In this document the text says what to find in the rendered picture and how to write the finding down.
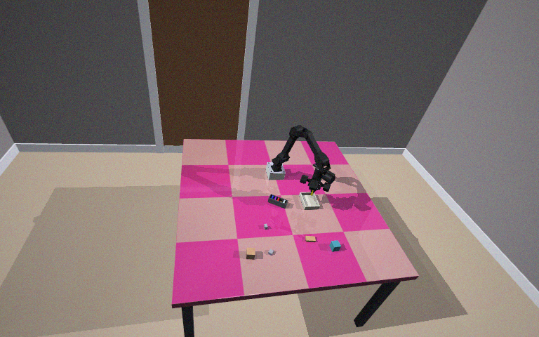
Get tan cube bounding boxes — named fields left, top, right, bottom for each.
left=246, top=247, right=255, bottom=260

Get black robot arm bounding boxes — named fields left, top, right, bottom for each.
left=271, top=125, right=335, bottom=191

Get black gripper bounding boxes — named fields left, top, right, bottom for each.
left=300, top=174, right=331, bottom=192

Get blue cube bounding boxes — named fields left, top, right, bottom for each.
left=329, top=240, right=341, bottom=252

